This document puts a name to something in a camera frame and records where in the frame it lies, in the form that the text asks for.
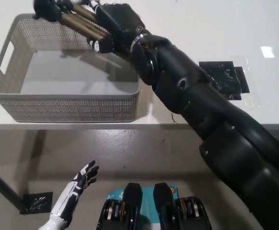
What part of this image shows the white and black right hand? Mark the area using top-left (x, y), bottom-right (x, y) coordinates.
top-left (89, 0), bottom-right (146, 53)

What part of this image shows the white and black left hand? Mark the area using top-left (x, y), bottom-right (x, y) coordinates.
top-left (50, 160), bottom-right (100, 222)

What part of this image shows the bronze and black camera tripod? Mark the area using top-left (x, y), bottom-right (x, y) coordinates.
top-left (33, 0), bottom-right (112, 44)

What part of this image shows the black table foot plate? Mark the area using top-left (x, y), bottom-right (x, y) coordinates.
top-left (19, 191), bottom-right (54, 215)

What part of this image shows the black metal table leg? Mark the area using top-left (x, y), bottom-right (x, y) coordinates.
top-left (0, 162), bottom-right (27, 212)

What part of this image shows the grey perforated plastic basket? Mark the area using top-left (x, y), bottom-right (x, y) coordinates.
top-left (0, 13), bottom-right (142, 124)

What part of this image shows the large black tape patch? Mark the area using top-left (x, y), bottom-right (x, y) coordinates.
top-left (198, 61), bottom-right (241, 93)

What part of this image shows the narrow black tape patch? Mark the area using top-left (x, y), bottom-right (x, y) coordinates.
top-left (222, 92), bottom-right (242, 102)

